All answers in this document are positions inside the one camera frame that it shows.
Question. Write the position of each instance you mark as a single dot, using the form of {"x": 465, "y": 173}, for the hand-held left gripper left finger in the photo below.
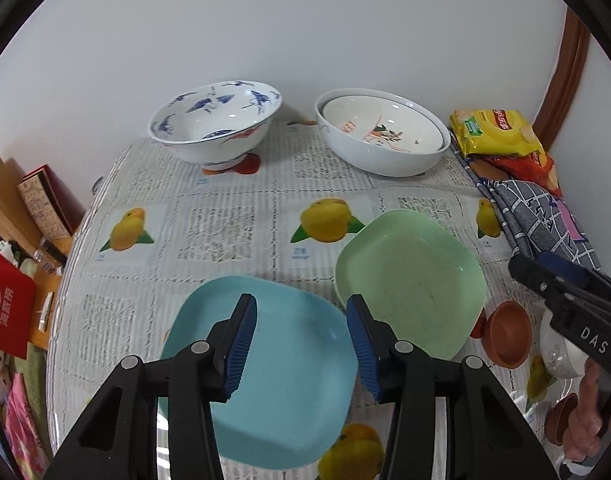
{"x": 239, "y": 347}

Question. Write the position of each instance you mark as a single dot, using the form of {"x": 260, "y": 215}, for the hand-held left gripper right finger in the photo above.
{"x": 361, "y": 347}

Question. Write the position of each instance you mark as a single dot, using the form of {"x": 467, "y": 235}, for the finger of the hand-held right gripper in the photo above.
{"x": 530, "y": 272}
{"x": 568, "y": 266}

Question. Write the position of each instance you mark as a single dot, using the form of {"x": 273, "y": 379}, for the small white patterned bowl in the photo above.
{"x": 560, "y": 355}

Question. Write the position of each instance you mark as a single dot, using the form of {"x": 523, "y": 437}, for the light blue square plate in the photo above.
{"x": 295, "y": 375}

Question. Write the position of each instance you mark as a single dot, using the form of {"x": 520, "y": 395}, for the small brown bowl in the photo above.
{"x": 560, "y": 417}
{"x": 510, "y": 332}

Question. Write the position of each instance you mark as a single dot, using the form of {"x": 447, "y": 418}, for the light green square plate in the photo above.
{"x": 415, "y": 275}

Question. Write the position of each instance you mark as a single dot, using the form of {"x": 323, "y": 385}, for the person's right hand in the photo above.
{"x": 583, "y": 425}

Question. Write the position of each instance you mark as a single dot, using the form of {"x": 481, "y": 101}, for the pink paper piece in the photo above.
{"x": 569, "y": 220}

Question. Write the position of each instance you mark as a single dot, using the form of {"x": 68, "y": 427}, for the grey checkered cloth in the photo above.
{"x": 535, "y": 220}

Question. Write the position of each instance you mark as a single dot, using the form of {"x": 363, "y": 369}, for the red chip packet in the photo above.
{"x": 540, "y": 167}

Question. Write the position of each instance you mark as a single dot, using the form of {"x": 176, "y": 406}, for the fruit print lace tablecloth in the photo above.
{"x": 220, "y": 240}

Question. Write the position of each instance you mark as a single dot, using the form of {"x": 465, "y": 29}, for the yellow chip packet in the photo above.
{"x": 495, "y": 132}

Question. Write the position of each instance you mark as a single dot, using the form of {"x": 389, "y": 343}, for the large white bowl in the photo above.
{"x": 380, "y": 157}

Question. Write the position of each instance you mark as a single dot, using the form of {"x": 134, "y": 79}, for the wooden side table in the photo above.
{"x": 53, "y": 285}

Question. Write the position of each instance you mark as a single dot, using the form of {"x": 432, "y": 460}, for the white tube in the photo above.
{"x": 45, "y": 312}

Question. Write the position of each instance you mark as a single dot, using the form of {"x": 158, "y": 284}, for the small clear bottle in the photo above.
{"x": 48, "y": 266}

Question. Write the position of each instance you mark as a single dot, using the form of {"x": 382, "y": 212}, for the black cylindrical item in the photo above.
{"x": 53, "y": 251}

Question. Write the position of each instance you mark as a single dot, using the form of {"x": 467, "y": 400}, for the white bowl with orange print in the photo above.
{"x": 385, "y": 120}

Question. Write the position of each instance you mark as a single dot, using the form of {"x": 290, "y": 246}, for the pink floral cloth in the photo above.
{"x": 25, "y": 425}

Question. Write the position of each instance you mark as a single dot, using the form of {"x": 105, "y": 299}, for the blue crane pattern bowl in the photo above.
{"x": 210, "y": 120}

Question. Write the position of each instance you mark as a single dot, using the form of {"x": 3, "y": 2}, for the red paper bag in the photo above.
{"x": 8, "y": 305}

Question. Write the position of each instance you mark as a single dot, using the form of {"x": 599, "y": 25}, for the patterned notebook with red cover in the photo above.
{"x": 45, "y": 202}

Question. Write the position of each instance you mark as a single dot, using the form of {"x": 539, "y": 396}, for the brown cardboard sheet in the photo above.
{"x": 8, "y": 205}

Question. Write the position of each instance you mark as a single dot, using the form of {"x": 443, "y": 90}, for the brown wooden door frame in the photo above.
{"x": 568, "y": 70}

